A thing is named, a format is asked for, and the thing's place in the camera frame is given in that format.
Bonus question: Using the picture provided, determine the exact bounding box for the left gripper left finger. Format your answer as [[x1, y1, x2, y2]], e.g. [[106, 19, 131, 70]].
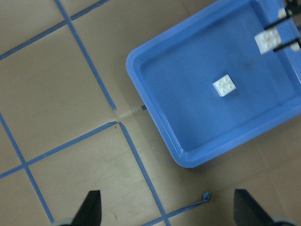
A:
[[71, 190, 102, 226]]

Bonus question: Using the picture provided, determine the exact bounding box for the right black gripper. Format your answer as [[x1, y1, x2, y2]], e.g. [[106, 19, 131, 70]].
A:
[[264, 0, 301, 52]]

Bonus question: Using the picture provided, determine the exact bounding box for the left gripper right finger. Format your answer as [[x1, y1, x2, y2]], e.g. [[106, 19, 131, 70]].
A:
[[233, 189, 275, 226]]

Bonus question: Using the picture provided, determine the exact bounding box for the white block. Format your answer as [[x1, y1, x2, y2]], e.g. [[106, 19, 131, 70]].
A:
[[213, 74, 236, 97], [254, 27, 282, 55]]

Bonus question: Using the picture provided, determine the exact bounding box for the blue plastic tray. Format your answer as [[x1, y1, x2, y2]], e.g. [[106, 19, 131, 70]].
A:
[[126, 0, 301, 168]]

